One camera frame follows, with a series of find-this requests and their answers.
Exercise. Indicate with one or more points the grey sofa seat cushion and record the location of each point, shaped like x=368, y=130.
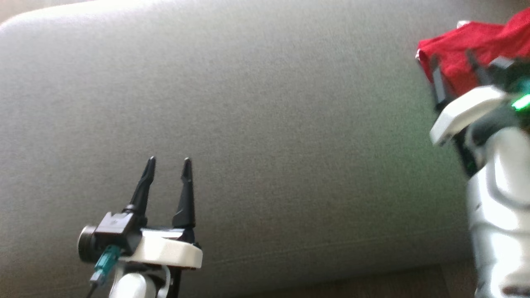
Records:
x=248, y=103

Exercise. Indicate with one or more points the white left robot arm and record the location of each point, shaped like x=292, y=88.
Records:
x=132, y=287

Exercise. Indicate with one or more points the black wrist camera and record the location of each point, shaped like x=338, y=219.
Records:
x=112, y=231
x=513, y=76

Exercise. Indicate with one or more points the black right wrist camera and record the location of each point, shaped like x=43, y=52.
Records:
x=513, y=76

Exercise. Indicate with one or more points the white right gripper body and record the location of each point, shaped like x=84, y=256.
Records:
x=463, y=109

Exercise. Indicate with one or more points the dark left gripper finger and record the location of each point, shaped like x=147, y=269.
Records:
x=186, y=207
x=143, y=194

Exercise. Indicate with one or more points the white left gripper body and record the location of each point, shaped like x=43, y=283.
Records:
x=165, y=252

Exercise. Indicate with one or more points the red Bulls 23 jersey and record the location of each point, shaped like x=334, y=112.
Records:
x=459, y=54

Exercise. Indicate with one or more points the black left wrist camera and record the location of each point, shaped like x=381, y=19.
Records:
x=112, y=231

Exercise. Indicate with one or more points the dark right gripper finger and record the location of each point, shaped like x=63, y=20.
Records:
x=439, y=87
x=478, y=72

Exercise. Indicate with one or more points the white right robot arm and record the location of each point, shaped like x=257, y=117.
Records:
x=501, y=207

